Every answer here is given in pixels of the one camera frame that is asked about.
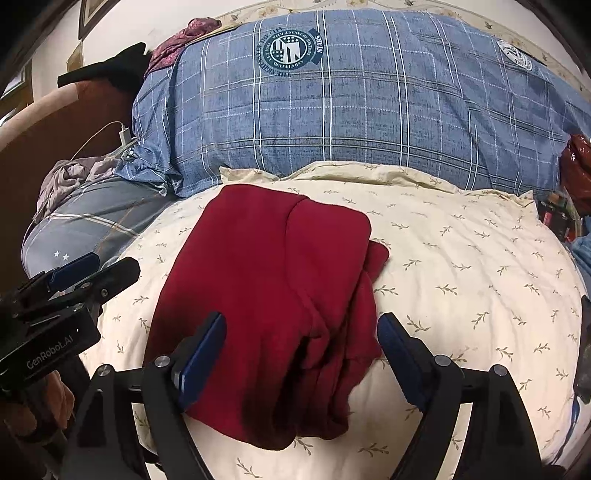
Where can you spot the brown padded headboard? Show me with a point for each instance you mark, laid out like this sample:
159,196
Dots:
27,152

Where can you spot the grey-pink crumpled cloth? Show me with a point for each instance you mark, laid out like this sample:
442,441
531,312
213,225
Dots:
69,177

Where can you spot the cream leaf-print pillow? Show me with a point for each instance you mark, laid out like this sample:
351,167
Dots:
461,286

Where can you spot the grey plaid bed sheet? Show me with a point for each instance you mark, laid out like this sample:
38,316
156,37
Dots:
92,207

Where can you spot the maroon patterned cloth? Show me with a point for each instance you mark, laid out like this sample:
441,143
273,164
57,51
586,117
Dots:
184,37

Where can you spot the red knit garment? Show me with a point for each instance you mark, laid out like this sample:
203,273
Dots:
277,286

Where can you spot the white charger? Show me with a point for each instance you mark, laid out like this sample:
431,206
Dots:
124,134

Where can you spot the person's left hand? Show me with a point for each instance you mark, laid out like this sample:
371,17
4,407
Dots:
53,401

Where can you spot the dark red glossy bag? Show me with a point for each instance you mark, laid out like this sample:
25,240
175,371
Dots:
577,161

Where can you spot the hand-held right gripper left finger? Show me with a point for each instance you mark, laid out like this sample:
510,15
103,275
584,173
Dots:
201,364

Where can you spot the colourful packet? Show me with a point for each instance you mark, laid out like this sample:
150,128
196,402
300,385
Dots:
558,214

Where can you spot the blue plaid quilt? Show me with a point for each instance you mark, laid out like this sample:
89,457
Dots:
369,115

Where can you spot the framed wall picture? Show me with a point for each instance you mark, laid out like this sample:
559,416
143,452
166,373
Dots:
75,55
16,90
94,16

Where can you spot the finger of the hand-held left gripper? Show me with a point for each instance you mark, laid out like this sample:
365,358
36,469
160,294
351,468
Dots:
115,277
74,272

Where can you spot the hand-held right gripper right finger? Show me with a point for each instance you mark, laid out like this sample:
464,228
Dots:
401,364

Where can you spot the black cloth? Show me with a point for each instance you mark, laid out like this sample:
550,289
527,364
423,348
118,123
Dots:
120,67

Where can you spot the blue cloth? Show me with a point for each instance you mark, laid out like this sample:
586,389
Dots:
582,256

